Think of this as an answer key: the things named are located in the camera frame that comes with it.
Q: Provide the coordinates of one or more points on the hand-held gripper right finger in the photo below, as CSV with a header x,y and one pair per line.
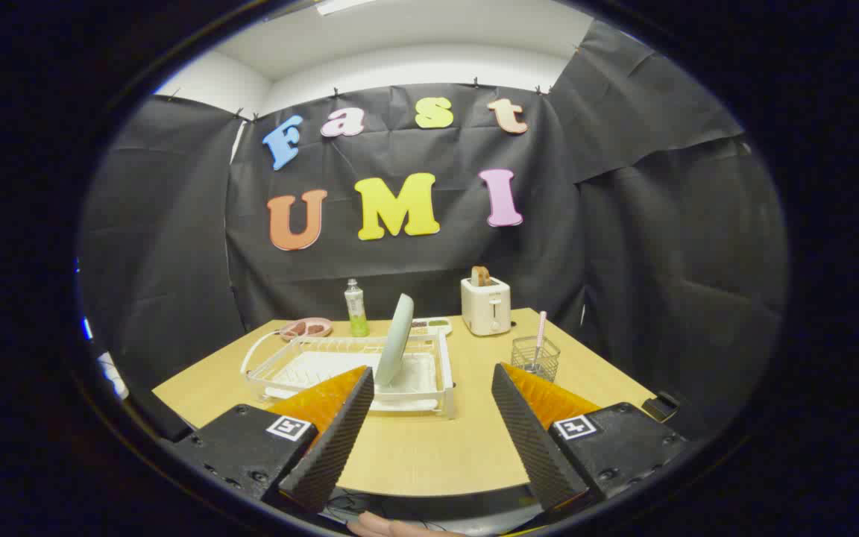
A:
x,y
534,440

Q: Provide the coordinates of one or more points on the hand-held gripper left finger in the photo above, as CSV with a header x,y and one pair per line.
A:
x,y
332,447

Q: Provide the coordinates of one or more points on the white dish rack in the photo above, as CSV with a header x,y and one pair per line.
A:
x,y
303,365

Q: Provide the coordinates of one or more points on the pale green plate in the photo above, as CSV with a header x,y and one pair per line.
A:
x,y
396,339

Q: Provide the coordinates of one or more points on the pink dish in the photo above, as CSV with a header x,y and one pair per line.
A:
x,y
327,328

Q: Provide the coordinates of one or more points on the brown meat piece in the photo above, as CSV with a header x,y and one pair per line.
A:
x,y
295,329
315,328

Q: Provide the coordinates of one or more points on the green drink bottle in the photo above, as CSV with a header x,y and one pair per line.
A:
x,y
356,313

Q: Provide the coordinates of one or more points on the white toaster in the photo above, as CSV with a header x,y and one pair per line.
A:
x,y
485,309

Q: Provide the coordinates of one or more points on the white divided bean tray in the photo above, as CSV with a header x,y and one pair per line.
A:
x,y
437,328

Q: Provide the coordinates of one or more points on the brown bread slice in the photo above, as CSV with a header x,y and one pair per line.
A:
x,y
480,276

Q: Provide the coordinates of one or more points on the ceiling light panel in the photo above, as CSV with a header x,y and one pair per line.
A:
x,y
340,6

